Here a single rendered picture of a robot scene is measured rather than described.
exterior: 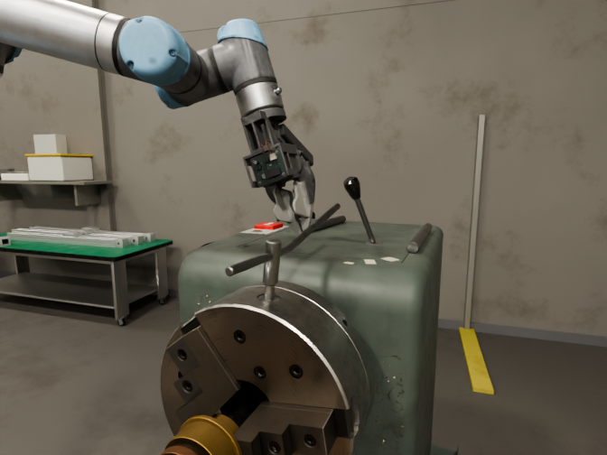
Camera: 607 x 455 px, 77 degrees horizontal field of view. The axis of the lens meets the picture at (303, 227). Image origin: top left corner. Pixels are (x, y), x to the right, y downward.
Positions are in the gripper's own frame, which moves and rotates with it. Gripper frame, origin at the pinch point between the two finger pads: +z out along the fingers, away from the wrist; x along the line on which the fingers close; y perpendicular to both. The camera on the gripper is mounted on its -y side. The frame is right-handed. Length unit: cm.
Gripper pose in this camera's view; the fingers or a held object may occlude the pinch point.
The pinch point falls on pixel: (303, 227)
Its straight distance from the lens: 66.8
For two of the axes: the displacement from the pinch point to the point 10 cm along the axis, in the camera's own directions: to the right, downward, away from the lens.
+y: -3.9, 1.4, -9.1
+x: 8.7, -2.5, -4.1
